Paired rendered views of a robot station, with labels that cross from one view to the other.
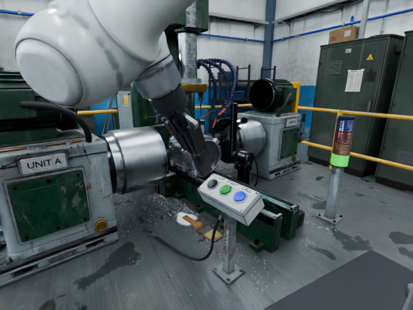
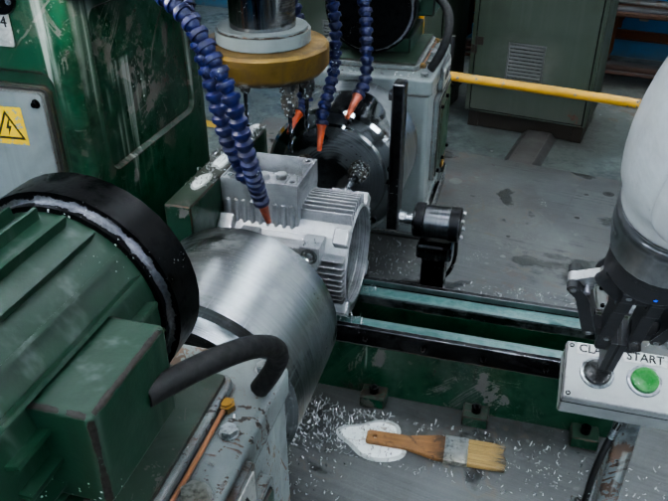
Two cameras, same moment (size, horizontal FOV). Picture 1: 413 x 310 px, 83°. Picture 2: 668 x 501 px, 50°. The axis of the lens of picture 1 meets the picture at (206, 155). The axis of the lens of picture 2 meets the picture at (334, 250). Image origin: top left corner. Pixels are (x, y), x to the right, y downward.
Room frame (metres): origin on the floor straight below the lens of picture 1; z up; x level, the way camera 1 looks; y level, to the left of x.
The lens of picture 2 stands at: (0.26, 0.58, 1.60)
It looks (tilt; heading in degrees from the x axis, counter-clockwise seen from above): 31 degrees down; 325
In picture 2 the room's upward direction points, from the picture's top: straight up
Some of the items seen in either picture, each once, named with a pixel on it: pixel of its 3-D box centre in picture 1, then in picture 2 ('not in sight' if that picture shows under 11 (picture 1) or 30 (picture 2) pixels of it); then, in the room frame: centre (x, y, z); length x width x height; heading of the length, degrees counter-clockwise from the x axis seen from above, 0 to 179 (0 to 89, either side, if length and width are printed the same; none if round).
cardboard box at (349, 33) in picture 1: (345, 37); not in sight; (4.04, -2.19, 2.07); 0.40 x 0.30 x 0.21; 21
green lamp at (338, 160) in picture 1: (339, 159); not in sight; (0.86, -0.51, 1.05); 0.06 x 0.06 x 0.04
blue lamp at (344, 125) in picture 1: (345, 124); not in sight; (0.86, -0.51, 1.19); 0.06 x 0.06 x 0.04
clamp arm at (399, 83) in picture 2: (233, 131); (397, 158); (1.07, -0.13, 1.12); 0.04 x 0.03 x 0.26; 39
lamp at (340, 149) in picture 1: (341, 147); not in sight; (0.86, -0.51, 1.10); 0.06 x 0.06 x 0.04
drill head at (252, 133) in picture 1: (241, 138); (350, 149); (1.30, -0.20, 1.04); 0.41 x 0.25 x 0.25; 129
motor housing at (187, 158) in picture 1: (193, 152); (297, 245); (1.09, 0.06, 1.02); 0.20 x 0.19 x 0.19; 39
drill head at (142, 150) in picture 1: (120, 162); (202, 378); (0.86, 0.34, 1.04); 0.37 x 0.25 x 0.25; 129
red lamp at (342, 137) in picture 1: (343, 136); not in sight; (0.86, -0.51, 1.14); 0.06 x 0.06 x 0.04
